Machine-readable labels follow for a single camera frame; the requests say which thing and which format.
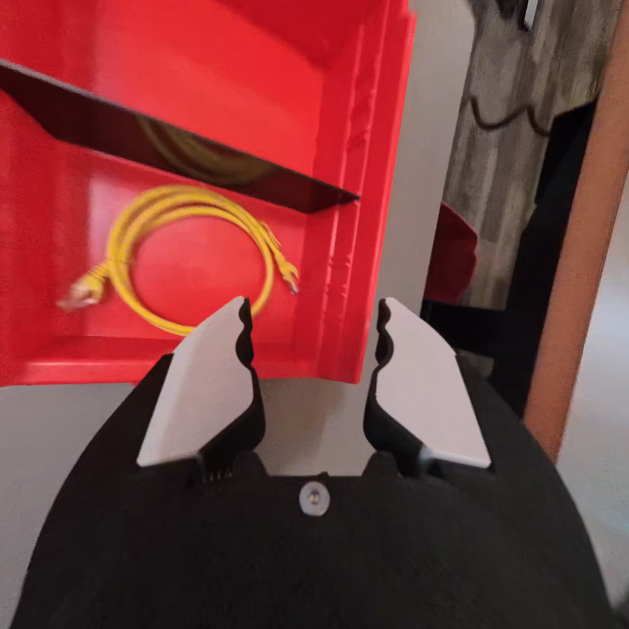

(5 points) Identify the black bin divider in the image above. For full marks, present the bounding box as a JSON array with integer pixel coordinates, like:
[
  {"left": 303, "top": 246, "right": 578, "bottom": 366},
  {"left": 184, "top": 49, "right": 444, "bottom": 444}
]
[{"left": 0, "top": 59, "right": 362, "bottom": 214}]

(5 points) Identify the wooden pillar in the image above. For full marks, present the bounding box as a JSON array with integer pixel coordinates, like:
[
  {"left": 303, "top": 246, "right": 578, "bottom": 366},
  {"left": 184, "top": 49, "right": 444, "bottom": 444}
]
[{"left": 523, "top": 0, "right": 629, "bottom": 462}]

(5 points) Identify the yellow ethernet cable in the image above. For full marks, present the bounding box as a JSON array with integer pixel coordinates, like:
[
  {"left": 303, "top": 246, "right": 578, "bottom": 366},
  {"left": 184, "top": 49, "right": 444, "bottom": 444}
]
[{"left": 56, "top": 186, "right": 300, "bottom": 338}]

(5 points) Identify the red plastic bin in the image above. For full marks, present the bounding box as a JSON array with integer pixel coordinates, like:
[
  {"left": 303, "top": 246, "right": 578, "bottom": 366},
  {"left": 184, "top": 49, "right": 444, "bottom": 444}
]
[{"left": 0, "top": 0, "right": 417, "bottom": 386}]

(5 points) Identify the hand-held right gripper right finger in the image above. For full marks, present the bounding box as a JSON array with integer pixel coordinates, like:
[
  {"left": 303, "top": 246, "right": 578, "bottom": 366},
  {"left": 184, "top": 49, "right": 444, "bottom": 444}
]
[{"left": 364, "top": 297, "right": 492, "bottom": 478}]

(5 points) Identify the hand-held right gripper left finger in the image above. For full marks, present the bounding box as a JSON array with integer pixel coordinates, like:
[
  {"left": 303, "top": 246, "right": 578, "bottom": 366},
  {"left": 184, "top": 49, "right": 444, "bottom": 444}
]
[{"left": 137, "top": 296, "right": 266, "bottom": 467}]

